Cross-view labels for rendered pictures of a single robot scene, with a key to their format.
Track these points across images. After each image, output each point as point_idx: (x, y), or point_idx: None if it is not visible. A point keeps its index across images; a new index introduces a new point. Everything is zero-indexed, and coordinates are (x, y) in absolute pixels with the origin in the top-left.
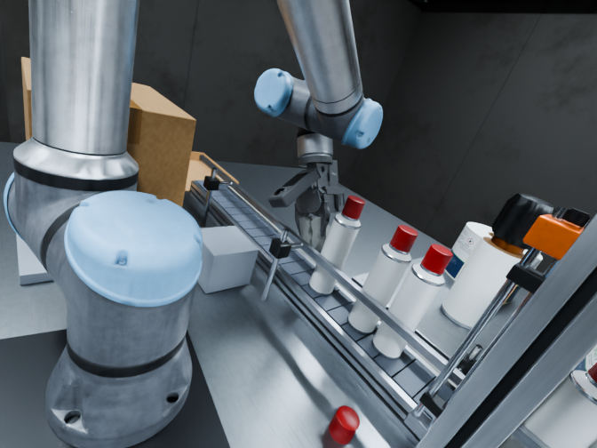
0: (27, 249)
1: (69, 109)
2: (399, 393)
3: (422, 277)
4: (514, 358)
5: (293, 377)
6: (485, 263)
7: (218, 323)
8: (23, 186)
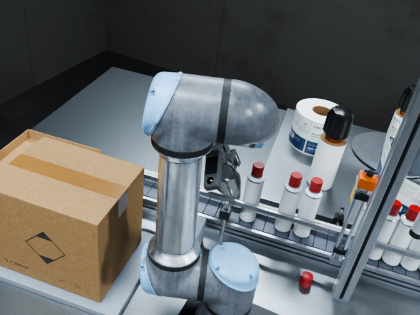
0: (92, 304)
1: (190, 237)
2: (319, 252)
3: (313, 197)
4: (366, 232)
5: (270, 274)
6: (327, 154)
7: None
8: (176, 275)
